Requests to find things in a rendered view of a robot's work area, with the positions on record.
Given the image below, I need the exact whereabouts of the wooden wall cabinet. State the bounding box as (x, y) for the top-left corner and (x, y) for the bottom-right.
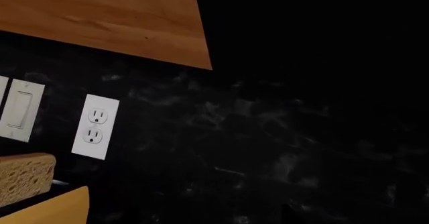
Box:
(0, 0), (214, 71)

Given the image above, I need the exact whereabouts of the white rocker light switch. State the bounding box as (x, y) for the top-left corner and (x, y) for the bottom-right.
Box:
(0, 77), (46, 143)

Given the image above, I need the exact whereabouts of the toasted bread slice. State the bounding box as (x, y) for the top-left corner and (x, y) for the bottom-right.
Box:
(0, 152), (57, 207)

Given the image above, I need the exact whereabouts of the white duplex power outlet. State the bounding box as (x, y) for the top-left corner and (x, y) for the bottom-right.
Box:
(71, 93), (120, 161)

